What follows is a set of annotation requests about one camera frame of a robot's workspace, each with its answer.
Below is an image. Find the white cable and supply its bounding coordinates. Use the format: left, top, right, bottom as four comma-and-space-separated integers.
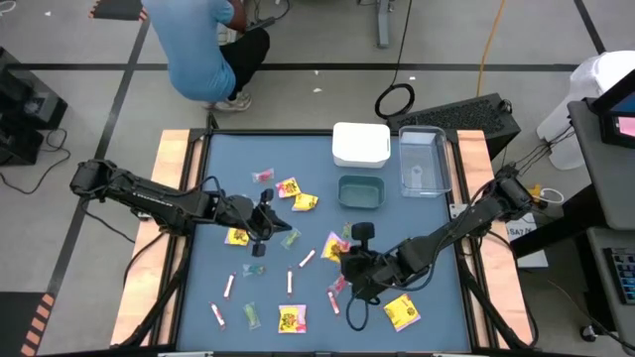
539, 186, 566, 205

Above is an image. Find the person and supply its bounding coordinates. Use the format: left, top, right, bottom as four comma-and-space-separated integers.
140, 0, 272, 113

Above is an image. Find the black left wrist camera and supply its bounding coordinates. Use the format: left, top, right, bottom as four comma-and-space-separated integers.
258, 187, 276, 219

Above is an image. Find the orange hanging cable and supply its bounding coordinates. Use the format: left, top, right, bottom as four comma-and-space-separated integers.
475, 0, 508, 98

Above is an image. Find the white plastic box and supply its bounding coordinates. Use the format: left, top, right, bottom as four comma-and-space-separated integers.
331, 121, 392, 170

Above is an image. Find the gray desk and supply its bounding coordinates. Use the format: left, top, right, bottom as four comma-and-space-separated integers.
568, 98, 635, 232

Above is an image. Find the black perforated computer tower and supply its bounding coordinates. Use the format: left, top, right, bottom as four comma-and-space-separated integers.
386, 92, 523, 161

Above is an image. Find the white plastic bag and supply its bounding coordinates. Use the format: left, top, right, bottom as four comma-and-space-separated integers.
536, 49, 635, 172

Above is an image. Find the black power strip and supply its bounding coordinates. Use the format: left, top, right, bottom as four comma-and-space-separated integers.
242, 16, 277, 34

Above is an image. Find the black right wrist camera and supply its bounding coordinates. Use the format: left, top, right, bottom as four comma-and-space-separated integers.
352, 221, 376, 252

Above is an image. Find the white paper sheet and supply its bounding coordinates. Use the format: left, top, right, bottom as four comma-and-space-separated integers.
504, 211, 550, 270

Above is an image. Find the black computer case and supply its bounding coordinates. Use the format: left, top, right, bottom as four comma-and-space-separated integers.
0, 47, 69, 131
0, 112, 46, 167

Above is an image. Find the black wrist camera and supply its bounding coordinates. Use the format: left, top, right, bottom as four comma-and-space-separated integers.
258, 187, 276, 219
352, 221, 376, 252

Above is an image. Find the yellow sour candy packet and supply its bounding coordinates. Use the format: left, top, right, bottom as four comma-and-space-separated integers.
223, 226, 251, 248
319, 230, 351, 265
382, 293, 422, 333
291, 192, 319, 213
275, 177, 303, 200
277, 303, 309, 335

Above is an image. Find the wooden side board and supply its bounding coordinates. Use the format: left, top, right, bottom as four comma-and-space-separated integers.
455, 129, 535, 348
109, 129, 204, 347

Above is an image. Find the gray metal stand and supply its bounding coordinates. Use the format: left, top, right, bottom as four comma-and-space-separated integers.
356, 0, 396, 50

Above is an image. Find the clear plastic bin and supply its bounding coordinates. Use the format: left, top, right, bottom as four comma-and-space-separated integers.
398, 125, 453, 199

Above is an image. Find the black keyboard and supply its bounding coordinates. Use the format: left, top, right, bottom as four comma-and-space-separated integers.
602, 246, 635, 306

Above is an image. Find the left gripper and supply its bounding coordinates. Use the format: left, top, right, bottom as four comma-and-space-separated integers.
219, 192, 294, 258

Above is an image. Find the hazard-striped black floor mat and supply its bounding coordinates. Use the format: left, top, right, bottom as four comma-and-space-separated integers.
0, 291, 57, 357
87, 0, 150, 22

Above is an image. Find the yellow power plug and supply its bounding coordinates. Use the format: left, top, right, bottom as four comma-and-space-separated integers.
526, 182, 547, 204

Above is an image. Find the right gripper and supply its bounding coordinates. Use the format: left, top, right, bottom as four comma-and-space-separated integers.
339, 246, 399, 302

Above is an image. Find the gray side table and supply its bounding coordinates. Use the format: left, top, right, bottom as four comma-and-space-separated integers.
584, 226, 635, 357

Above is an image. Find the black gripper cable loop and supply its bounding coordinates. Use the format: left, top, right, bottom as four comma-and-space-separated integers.
345, 290, 382, 332

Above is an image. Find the black coiled cable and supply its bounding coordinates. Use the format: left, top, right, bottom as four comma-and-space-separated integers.
373, 0, 417, 121

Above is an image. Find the teal plastic bin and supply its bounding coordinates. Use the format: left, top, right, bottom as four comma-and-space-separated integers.
337, 174, 386, 210

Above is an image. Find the black monitor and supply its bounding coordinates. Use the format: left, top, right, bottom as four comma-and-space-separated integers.
586, 68, 635, 150

